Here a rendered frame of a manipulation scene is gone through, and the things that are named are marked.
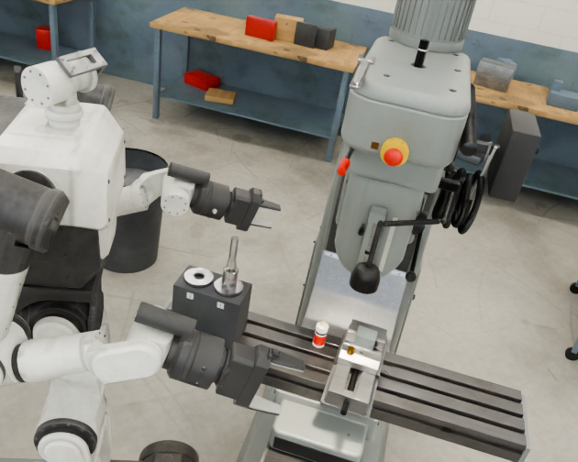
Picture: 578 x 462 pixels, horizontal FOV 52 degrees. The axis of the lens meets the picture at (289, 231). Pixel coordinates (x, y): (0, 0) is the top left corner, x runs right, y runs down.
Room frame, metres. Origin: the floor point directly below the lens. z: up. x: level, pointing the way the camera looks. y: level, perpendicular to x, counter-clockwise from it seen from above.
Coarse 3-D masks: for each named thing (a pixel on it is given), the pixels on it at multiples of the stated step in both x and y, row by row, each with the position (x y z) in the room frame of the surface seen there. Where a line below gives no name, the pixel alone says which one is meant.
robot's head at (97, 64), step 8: (64, 56) 0.92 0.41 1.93; (72, 56) 0.94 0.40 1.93; (80, 56) 0.95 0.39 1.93; (88, 56) 0.97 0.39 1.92; (96, 56) 0.98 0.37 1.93; (64, 64) 0.91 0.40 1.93; (96, 64) 0.96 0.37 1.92; (104, 64) 0.98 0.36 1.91; (72, 72) 0.91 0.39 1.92; (80, 72) 0.92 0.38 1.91; (96, 72) 0.97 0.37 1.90; (96, 80) 0.97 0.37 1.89
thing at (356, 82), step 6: (360, 54) 1.39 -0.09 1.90; (360, 60) 1.36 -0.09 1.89; (366, 60) 1.35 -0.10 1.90; (372, 60) 1.36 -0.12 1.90; (360, 66) 1.30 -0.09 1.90; (366, 66) 1.31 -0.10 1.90; (360, 72) 1.25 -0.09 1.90; (354, 78) 1.21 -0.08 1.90; (360, 78) 1.21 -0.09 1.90; (354, 84) 1.16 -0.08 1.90; (360, 84) 1.17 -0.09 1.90
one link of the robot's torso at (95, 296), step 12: (96, 276) 0.93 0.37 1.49; (24, 288) 0.86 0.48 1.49; (36, 288) 0.87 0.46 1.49; (48, 288) 0.87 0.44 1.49; (60, 288) 0.88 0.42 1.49; (72, 288) 0.88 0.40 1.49; (84, 288) 0.89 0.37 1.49; (96, 288) 0.92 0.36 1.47; (24, 300) 0.86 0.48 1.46; (36, 300) 0.86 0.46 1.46; (60, 300) 0.87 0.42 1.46; (72, 300) 0.88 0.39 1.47; (84, 300) 0.88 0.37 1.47; (96, 300) 0.92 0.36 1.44; (96, 312) 0.92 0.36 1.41; (96, 324) 0.91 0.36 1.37
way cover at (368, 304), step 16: (336, 256) 1.79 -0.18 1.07; (320, 272) 1.76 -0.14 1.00; (336, 272) 1.76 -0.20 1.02; (400, 272) 1.75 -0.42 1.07; (320, 288) 1.74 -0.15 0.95; (336, 288) 1.74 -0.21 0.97; (384, 288) 1.73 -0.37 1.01; (400, 288) 1.73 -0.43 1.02; (320, 304) 1.69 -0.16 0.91; (336, 304) 1.70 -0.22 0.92; (352, 304) 1.70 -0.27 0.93; (368, 304) 1.70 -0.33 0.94; (384, 304) 1.70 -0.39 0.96; (400, 304) 1.70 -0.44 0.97; (304, 320) 1.65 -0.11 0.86; (320, 320) 1.65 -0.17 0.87; (336, 320) 1.66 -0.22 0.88; (368, 320) 1.66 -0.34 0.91; (384, 320) 1.66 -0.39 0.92
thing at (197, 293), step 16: (192, 272) 1.48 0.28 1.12; (208, 272) 1.50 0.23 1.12; (176, 288) 1.42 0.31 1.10; (192, 288) 1.42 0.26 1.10; (208, 288) 1.44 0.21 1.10; (240, 288) 1.45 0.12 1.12; (176, 304) 1.42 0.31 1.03; (192, 304) 1.41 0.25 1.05; (208, 304) 1.40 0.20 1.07; (224, 304) 1.39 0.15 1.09; (240, 304) 1.39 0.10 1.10; (208, 320) 1.40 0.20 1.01; (224, 320) 1.39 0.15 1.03; (240, 320) 1.42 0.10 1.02; (224, 336) 1.39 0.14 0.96
